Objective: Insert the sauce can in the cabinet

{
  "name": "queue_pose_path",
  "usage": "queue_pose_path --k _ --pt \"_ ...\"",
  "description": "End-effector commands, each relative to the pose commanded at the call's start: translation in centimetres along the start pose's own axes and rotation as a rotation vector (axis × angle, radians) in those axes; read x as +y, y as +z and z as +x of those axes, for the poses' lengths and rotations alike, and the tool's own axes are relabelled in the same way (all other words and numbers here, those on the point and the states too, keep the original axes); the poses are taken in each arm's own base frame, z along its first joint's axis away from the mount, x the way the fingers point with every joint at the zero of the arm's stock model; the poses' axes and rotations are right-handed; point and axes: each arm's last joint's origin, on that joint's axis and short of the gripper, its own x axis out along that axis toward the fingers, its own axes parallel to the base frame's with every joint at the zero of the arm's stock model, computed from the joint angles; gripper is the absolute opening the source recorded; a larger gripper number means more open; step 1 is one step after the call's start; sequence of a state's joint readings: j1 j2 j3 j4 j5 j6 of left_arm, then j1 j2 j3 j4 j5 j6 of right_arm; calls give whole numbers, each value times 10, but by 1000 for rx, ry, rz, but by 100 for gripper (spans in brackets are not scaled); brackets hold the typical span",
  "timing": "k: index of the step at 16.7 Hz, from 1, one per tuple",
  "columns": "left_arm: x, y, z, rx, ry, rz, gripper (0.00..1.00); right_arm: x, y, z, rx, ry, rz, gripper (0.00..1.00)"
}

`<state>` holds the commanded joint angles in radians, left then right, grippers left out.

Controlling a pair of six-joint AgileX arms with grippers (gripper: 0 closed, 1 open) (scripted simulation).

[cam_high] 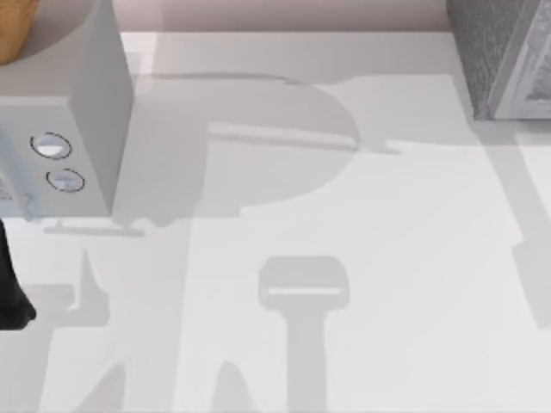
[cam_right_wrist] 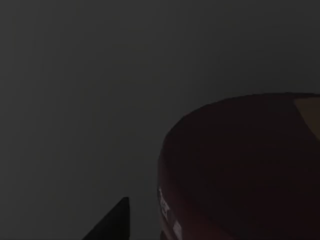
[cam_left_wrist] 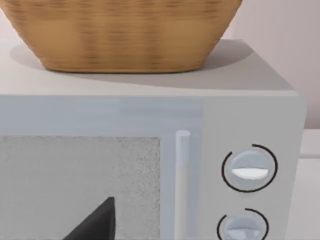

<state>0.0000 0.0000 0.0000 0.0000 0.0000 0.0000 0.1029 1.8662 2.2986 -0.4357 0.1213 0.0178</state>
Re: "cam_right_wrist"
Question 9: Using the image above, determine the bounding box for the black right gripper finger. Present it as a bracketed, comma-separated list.
[81, 196, 131, 240]

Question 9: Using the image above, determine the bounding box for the dark red can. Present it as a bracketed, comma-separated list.
[156, 92, 320, 240]

